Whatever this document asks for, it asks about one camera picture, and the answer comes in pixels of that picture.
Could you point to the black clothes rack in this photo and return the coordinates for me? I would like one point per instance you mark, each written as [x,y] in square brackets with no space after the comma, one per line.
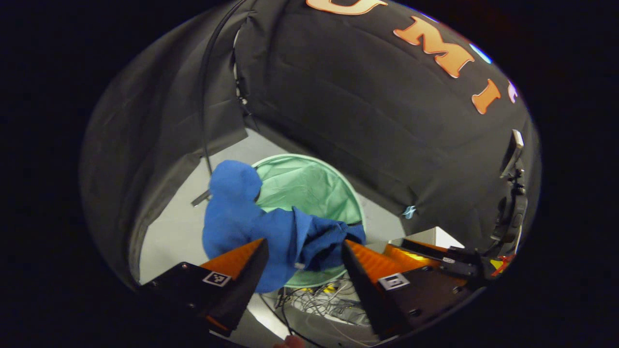
[203,96]

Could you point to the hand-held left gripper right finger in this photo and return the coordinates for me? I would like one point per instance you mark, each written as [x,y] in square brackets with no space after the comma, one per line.
[365,290]

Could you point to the black backdrop cloth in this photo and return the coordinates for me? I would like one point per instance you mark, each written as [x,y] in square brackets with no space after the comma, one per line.
[362,121]

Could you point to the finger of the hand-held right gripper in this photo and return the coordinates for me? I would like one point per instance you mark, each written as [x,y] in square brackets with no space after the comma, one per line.
[411,256]
[454,256]

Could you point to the green laundry hamper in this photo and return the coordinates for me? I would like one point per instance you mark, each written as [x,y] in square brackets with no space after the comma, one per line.
[309,188]

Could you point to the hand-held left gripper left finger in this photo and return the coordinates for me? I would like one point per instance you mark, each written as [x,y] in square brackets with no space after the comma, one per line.
[246,285]

